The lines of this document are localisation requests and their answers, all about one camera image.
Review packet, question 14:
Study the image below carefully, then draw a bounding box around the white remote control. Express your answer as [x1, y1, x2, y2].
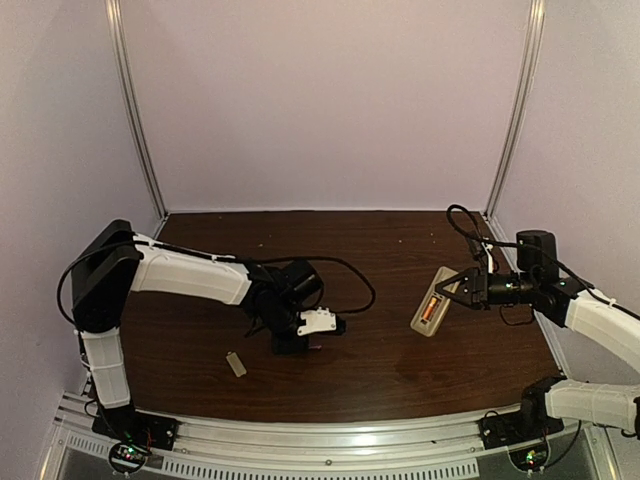
[410, 266, 458, 338]

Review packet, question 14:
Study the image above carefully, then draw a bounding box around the orange AAA battery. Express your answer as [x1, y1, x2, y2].
[421, 296, 440, 323]

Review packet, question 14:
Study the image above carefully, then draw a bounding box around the grey battery cover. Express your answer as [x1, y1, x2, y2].
[225, 352, 247, 378]

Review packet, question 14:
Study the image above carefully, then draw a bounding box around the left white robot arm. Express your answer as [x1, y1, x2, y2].
[71, 220, 339, 410]

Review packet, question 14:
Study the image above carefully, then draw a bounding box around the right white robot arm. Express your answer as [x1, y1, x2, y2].
[434, 230, 639, 435]

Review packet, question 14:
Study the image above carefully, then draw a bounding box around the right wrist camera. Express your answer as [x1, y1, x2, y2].
[467, 239, 499, 273]

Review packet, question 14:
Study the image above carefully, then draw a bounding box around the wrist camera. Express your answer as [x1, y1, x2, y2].
[297, 308, 346, 337]
[467, 239, 499, 273]

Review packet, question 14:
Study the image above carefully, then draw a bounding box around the right black cable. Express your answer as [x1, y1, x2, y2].
[445, 203, 640, 321]

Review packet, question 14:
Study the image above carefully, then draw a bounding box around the black cable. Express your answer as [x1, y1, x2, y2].
[445, 203, 640, 321]
[55, 239, 377, 326]

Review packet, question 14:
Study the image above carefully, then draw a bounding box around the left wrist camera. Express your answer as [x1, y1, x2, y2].
[297, 308, 346, 337]

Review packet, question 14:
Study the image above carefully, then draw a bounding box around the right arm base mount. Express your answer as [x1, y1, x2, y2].
[477, 410, 564, 474]

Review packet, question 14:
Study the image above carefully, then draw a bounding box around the left black cable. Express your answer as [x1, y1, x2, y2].
[55, 239, 377, 326]

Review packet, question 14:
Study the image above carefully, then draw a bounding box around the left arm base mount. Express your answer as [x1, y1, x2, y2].
[91, 410, 179, 476]

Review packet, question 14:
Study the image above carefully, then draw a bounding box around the right aluminium frame post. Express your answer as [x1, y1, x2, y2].
[484, 0, 546, 221]

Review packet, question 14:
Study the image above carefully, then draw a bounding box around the aluminium frame post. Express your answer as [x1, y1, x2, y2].
[484, 0, 546, 221]
[105, 0, 169, 220]

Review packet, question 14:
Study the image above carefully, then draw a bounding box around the left aluminium frame post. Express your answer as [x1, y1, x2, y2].
[105, 0, 169, 220]

